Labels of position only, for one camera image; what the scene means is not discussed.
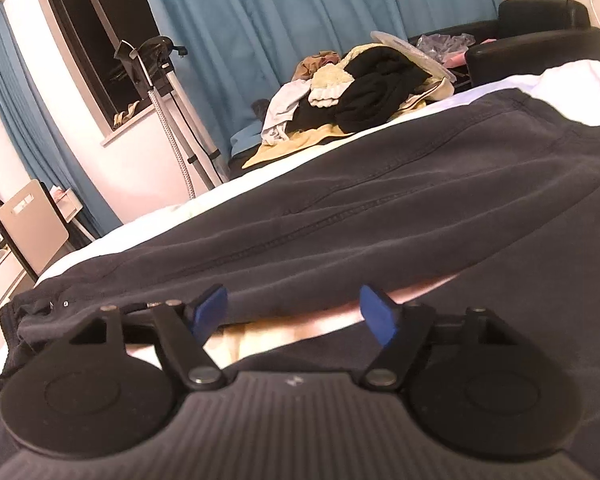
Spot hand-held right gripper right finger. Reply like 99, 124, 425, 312
359, 284, 518, 391

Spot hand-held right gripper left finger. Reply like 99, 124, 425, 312
70, 284, 228, 390

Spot black pants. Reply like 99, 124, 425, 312
0, 87, 600, 480

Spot white tissue box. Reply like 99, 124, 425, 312
50, 187, 83, 222

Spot yellow cloth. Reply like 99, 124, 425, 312
242, 125, 356, 168

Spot garment steamer stand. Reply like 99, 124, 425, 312
114, 35, 226, 201

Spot white dressing table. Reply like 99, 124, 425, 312
0, 247, 28, 333

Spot beige cloth on window sill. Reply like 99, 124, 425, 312
112, 101, 141, 128

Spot white cloth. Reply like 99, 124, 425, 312
260, 80, 313, 143

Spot black garment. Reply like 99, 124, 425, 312
300, 46, 433, 133

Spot pale cream cloth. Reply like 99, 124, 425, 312
390, 77, 456, 113

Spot cream knitted garment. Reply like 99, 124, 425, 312
307, 44, 381, 109

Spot narrow blue curtain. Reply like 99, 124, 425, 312
0, 0, 123, 241

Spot brown cloth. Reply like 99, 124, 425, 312
292, 51, 343, 81

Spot pink cloth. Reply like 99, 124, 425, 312
442, 37, 498, 66

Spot round translucent plastic cover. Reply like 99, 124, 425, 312
370, 31, 456, 81

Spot crumpled clear plastic bag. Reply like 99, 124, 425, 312
416, 32, 476, 58

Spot wide blue curtain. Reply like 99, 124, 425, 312
132, 0, 506, 188

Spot dark framed window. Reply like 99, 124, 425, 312
40, 0, 161, 131

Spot black leather sofa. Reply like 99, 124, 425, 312
407, 0, 600, 93

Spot beige chair with black frame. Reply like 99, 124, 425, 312
0, 177, 73, 283

